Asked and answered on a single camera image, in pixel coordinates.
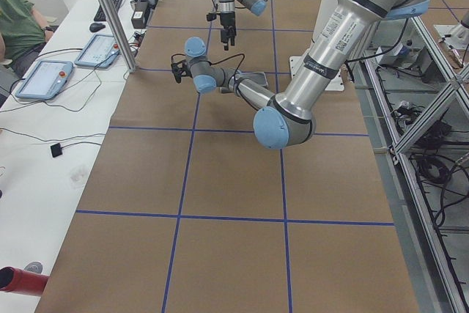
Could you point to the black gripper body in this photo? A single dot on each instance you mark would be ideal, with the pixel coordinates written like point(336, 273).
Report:
point(228, 20)

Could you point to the pink and grey towel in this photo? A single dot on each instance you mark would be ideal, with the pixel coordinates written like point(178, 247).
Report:
point(257, 77)

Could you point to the black power adapter box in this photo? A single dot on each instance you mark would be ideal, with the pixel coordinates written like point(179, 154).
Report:
point(140, 16)

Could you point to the far teach pendant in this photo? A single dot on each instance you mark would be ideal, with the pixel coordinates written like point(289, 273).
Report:
point(100, 52)

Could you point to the teach pendant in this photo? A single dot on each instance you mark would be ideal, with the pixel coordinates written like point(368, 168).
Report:
point(100, 52)
point(46, 80)

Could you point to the black computer mouse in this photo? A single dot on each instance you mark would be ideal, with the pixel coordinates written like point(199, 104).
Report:
point(95, 27)

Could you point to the near teach pendant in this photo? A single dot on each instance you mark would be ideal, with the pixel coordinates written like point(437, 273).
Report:
point(46, 80)

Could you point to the small black square puck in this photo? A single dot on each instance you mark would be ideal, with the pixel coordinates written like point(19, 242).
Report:
point(56, 150)

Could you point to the person in green shirt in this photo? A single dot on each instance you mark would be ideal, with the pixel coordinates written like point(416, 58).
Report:
point(24, 33)

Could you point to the red cylinder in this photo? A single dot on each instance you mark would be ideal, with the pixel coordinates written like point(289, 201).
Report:
point(14, 280)

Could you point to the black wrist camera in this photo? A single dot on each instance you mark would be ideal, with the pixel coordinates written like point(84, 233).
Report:
point(179, 70)
point(211, 16)

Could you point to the white pedestal column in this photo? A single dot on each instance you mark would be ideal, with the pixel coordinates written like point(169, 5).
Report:
point(312, 66)

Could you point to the aluminium frame post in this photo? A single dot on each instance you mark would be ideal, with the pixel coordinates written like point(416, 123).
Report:
point(119, 34)

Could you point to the aluminium side frame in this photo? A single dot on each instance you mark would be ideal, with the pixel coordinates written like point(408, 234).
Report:
point(413, 81)

